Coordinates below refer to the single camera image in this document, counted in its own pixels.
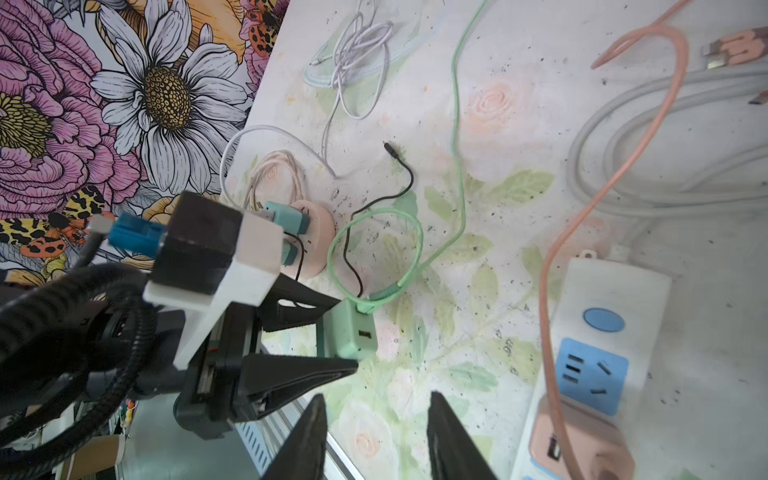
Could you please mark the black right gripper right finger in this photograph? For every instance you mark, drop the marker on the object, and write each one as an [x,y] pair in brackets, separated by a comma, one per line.
[452,452]

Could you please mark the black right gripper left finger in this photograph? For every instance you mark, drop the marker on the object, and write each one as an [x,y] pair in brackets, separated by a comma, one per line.
[302,455]

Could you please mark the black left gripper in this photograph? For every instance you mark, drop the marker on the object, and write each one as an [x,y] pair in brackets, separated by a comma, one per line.
[205,388]

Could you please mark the green charger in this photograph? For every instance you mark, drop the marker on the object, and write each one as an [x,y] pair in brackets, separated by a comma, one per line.
[344,332]

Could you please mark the teal two-tone charger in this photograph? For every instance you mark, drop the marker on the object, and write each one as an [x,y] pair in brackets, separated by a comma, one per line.
[292,220]

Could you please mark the pink charger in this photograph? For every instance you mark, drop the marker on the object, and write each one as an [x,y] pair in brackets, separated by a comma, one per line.
[599,446]

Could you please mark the white blue power strip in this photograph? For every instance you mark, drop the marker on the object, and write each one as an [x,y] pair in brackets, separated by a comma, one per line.
[604,331]

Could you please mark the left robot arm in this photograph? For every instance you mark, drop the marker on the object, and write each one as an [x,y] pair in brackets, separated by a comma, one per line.
[90,337]

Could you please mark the round pink power socket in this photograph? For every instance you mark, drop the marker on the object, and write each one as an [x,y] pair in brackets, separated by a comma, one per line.
[317,239]

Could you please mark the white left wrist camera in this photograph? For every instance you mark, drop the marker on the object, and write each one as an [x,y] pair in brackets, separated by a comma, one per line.
[206,257]

